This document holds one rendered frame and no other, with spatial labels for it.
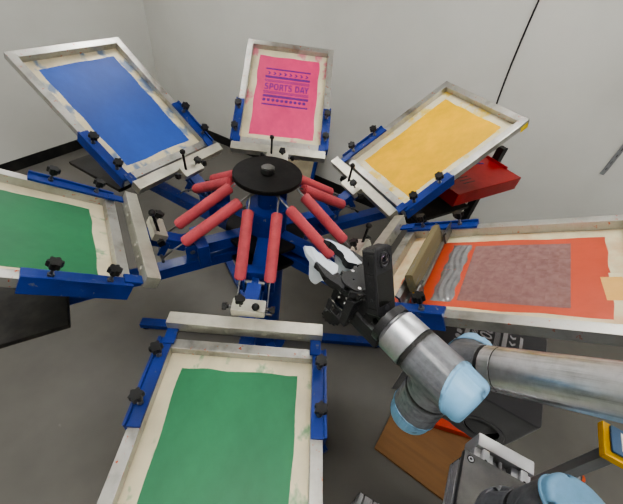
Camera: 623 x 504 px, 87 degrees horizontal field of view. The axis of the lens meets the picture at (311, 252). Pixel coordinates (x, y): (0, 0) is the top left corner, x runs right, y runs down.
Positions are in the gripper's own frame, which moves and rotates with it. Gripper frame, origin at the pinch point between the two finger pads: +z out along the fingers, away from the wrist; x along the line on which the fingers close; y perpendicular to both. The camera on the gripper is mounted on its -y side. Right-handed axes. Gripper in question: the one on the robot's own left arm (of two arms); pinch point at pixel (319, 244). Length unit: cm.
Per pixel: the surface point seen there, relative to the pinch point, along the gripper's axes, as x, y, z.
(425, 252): 67, 29, 7
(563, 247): 95, 12, -24
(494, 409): 70, 67, -44
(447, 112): 158, 1, 70
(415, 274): 55, 31, 1
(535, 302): 66, 20, -30
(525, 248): 92, 18, -16
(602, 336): 56, 11, -45
